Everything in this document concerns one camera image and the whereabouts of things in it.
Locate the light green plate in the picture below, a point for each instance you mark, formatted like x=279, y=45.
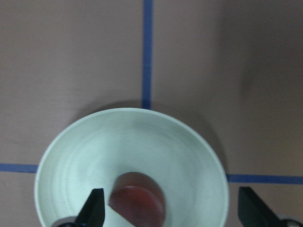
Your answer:
x=95, y=150

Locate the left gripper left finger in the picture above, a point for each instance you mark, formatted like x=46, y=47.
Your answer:
x=92, y=213

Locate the brown bun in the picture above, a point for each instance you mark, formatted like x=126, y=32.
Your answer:
x=138, y=199

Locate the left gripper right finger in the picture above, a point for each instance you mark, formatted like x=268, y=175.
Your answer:
x=252, y=211

